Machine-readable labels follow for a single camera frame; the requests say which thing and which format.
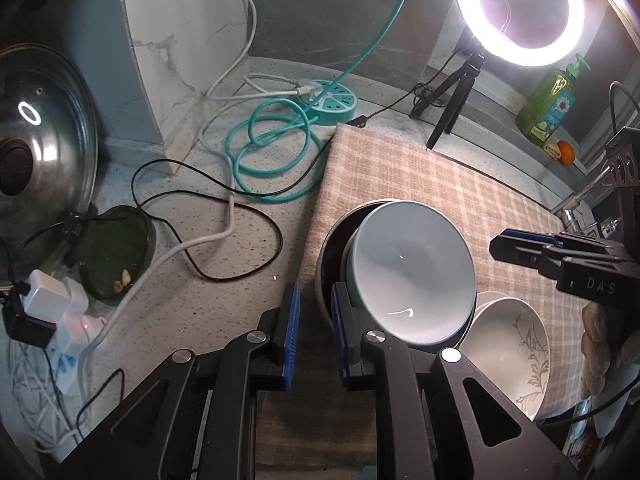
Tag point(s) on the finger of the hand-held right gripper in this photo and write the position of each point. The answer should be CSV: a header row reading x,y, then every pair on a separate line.
x,y
590,247
585,280

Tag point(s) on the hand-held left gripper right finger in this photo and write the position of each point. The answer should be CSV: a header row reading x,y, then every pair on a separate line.
x,y
341,330

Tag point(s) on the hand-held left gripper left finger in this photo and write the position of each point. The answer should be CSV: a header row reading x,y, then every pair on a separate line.
x,y
291,330

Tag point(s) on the large steel bowl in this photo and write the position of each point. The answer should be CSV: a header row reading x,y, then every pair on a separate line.
x,y
330,260

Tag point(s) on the pale green ceramic bowl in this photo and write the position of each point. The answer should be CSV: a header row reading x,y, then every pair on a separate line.
x,y
410,270

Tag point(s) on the white plate grey leaf print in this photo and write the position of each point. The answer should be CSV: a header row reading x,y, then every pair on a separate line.
x,y
500,350

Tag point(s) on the person's right hand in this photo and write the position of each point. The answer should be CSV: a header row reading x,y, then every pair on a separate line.
x,y
597,330

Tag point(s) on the chrome faucet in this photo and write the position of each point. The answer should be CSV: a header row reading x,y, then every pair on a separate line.
x,y
580,193

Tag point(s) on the orange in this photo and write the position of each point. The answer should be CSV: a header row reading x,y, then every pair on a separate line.
x,y
566,152

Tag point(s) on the green dish soap bottle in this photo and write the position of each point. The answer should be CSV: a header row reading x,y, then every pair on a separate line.
x,y
545,105

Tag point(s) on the pink checked cloth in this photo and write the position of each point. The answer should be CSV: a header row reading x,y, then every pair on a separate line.
x,y
425,175

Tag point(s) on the dark green glass dish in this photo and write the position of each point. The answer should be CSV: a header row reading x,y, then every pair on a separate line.
x,y
110,250

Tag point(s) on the white power strip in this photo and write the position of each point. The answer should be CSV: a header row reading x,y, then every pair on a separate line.
x,y
75,330

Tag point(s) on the teal round power strip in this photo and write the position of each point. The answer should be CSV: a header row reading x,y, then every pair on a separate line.
x,y
332,102

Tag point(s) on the white plug adapter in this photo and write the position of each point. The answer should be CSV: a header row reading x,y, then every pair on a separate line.
x,y
45,292

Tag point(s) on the black power adapter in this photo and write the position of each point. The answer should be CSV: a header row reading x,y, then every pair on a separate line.
x,y
27,325

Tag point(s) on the steel pot lid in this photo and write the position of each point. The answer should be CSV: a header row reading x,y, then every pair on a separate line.
x,y
50,160

